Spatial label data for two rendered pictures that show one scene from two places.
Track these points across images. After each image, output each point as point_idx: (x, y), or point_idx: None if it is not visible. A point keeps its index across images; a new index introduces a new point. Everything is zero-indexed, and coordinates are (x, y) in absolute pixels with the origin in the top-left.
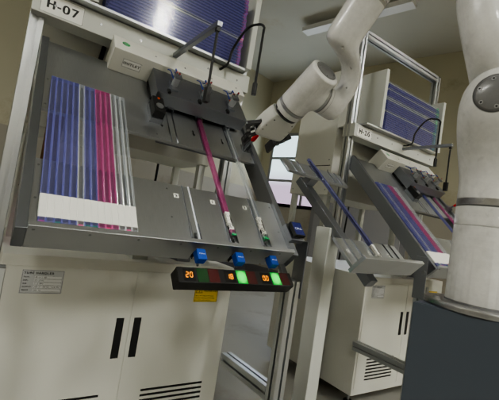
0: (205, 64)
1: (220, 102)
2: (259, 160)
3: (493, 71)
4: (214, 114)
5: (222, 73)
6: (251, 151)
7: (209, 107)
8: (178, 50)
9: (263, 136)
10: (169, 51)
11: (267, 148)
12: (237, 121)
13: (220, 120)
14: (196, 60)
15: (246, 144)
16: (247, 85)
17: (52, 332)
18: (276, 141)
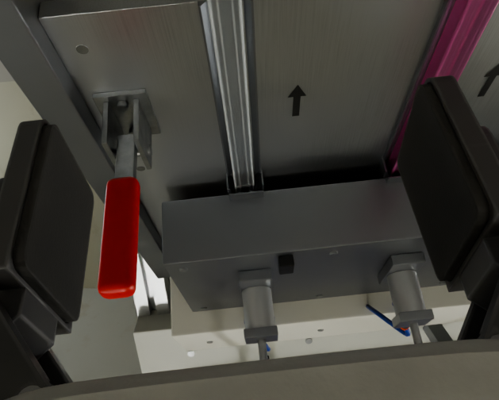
0: (320, 347)
1: (305, 277)
2: (11, 58)
3: None
4: (349, 221)
5: (252, 349)
6: (82, 116)
7: (391, 244)
8: None
9: (392, 372)
10: (451, 327)
11: (62, 185)
12: (210, 239)
13: (301, 208)
14: (355, 343)
15: (450, 112)
16: (144, 355)
17: None
18: (12, 367)
